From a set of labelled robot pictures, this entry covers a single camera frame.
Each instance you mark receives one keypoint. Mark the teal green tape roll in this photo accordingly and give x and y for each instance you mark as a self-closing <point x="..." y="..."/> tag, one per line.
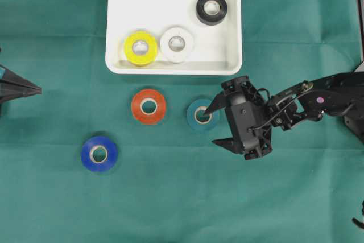
<point x="197" y="125"/>

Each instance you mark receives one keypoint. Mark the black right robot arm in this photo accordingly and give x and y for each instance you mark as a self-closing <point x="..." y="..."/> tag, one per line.
<point x="339" y="95"/>

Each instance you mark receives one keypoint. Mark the green table cloth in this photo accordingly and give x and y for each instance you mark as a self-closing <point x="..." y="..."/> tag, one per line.
<point x="171" y="183"/>

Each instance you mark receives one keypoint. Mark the red tape roll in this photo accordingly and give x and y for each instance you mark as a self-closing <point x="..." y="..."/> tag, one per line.
<point x="148" y="95"/>

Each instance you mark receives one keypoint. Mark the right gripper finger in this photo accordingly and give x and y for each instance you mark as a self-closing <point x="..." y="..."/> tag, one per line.
<point x="219" y="102"/>
<point x="228" y="143"/>

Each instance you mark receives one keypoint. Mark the yellow tape roll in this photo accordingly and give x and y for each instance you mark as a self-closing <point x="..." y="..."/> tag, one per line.
<point x="140" y="48"/>

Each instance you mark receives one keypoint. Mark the black tape roll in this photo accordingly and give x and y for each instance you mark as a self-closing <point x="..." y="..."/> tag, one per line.
<point x="211" y="12"/>

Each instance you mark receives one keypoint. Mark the white plastic case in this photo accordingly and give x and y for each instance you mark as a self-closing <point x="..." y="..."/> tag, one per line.
<point x="217" y="50"/>

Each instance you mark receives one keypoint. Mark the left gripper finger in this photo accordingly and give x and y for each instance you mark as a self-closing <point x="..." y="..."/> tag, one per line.
<point x="11" y="94"/>
<point x="9" y="77"/>

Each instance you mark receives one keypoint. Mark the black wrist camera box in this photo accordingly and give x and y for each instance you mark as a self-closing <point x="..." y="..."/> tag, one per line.
<point x="243" y="115"/>

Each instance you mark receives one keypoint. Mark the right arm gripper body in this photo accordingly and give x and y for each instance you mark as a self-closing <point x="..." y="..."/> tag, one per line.
<point x="279" y="110"/>

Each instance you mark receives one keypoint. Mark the white tape roll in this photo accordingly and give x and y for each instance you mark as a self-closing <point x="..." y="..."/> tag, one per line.
<point x="176" y="44"/>

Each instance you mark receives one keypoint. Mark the blue tape roll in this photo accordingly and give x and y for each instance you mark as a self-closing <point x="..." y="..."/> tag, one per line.
<point x="91" y="145"/>

